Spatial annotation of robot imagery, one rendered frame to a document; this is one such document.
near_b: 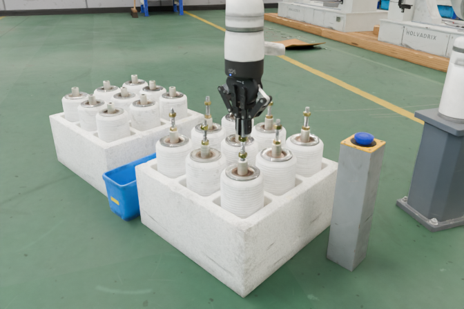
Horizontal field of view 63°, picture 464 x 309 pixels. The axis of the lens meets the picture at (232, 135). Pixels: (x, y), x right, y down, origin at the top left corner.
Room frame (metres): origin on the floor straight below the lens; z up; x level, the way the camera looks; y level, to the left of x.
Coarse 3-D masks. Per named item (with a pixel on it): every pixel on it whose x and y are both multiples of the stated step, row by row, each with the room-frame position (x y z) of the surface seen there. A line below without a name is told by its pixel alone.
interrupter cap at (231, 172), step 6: (228, 168) 0.73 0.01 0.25; (234, 168) 0.73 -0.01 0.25; (252, 168) 0.73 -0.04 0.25; (258, 168) 0.73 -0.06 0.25; (228, 174) 0.71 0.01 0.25; (234, 174) 0.71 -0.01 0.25; (246, 174) 0.71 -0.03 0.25; (252, 174) 0.71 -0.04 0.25; (258, 174) 0.70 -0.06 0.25; (234, 180) 0.69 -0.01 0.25; (240, 180) 0.68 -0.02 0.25; (246, 180) 0.68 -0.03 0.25
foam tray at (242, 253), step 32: (160, 192) 0.80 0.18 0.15; (192, 192) 0.75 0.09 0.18; (288, 192) 0.75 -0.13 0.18; (320, 192) 0.81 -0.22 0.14; (160, 224) 0.81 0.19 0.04; (192, 224) 0.72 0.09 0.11; (224, 224) 0.65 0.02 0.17; (256, 224) 0.64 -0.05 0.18; (288, 224) 0.72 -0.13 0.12; (320, 224) 0.83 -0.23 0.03; (192, 256) 0.73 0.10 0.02; (224, 256) 0.65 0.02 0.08; (256, 256) 0.64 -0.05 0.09; (288, 256) 0.73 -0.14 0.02
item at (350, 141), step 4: (352, 136) 0.77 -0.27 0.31; (344, 140) 0.75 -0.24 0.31; (348, 140) 0.75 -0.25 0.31; (352, 140) 0.75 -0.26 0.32; (376, 140) 0.75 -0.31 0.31; (380, 140) 0.75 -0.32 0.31; (344, 144) 0.73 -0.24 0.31; (348, 144) 0.73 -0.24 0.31; (352, 144) 0.73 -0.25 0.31; (356, 144) 0.72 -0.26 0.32; (360, 144) 0.72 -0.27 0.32; (372, 144) 0.72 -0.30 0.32; (376, 144) 0.73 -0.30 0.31; (380, 144) 0.73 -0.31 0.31; (360, 148) 0.71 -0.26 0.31; (364, 148) 0.71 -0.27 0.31; (368, 148) 0.71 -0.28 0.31; (372, 148) 0.71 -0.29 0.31; (376, 148) 0.71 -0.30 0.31
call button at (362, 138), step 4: (360, 132) 0.75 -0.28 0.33; (364, 132) 0.75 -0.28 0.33; (356, 136) 0.73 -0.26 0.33; (360, 136) 0.73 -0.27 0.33; (364, 136) 0.73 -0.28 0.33; (368, 136) 0.73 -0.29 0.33; (372, 136) 0.73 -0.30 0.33; (356, 140) 0.73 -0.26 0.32; (360, 140) 0.72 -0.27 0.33; (364, 140) 0.72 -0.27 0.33; (368, 140) 0.72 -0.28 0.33; (372, 140) 0.72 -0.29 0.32; (364, 144) 0.72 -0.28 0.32; (368, 144) 0.72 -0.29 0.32
